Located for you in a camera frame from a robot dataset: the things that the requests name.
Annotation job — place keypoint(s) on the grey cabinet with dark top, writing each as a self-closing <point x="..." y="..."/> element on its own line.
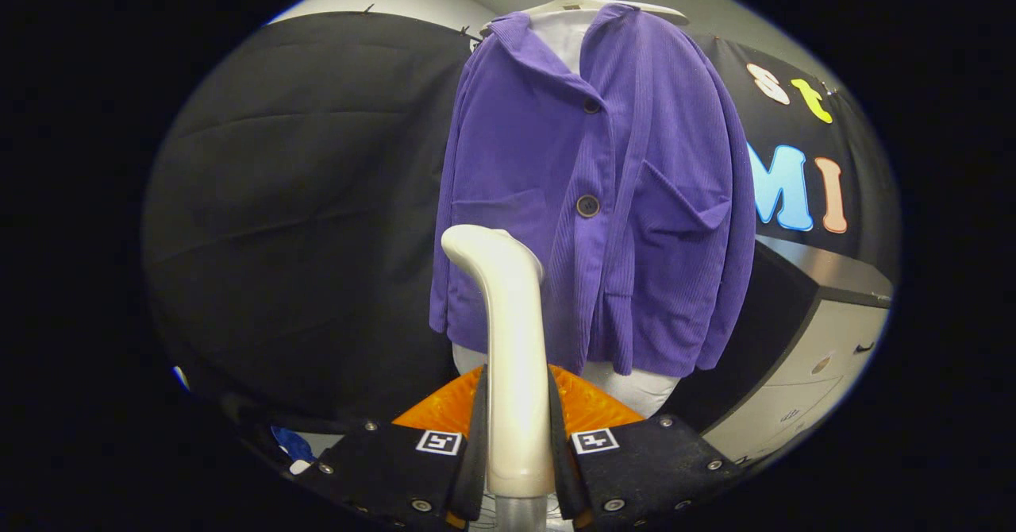
<point x="825" y="341"/>

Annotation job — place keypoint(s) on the white plastic clothes hanger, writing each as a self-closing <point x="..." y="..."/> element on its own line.
<point x="603" y="4"/>

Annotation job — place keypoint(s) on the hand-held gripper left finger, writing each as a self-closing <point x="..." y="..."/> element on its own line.
<point x="474" y="452"/>

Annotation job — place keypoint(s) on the white garment steamer wand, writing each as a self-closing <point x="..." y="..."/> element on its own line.
<point x="512" y="341"/>

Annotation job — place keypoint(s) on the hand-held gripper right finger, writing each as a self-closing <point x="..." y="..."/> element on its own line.
<point x="562" y="460"/>

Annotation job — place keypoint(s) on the blue object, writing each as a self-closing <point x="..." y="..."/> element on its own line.
<point x="292" y="442"/>

